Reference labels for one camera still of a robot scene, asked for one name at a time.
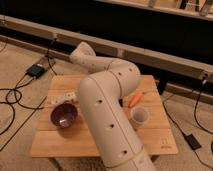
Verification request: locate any orange carrot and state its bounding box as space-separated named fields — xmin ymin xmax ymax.
xmin=129 ymin=92 xmax=143 ymax=108

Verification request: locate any purple bowl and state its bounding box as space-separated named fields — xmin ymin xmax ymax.
xmin=50 ymin=103 xmax=78 ymax=128

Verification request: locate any wooden table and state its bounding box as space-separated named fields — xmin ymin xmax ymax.
xmin=30 ymin=75 xmax=178 ymax=158

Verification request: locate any black cable on floor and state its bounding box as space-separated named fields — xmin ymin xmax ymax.
xmin=0 ymin=39 xmax=58 ymax=153

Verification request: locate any black power adapter left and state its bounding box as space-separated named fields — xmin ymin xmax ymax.
xmin=26 ymin=64 xmax=45 ymax=78

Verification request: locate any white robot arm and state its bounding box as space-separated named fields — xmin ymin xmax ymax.
xmin=70 ymin=42 xmax=156 ymax=171

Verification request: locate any black cable right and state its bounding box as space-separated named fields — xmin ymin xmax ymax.
xmin=162 ymin=74 xmax=213 ymax=171

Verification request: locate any black power adapter right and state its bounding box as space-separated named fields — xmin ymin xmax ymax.
xmin=184 ymin=134 xmax=201 ymax=150

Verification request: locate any black power adapter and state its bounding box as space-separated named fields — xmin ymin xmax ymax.
xmin=26 ymin=64 xmax=45 ymax=78
xmin=184 ymin=134 xmax=201 ymax=150

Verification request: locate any white ceramic cup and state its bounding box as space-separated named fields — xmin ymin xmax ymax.
xmin=129 ymin=106 xmax=149 ymax=130

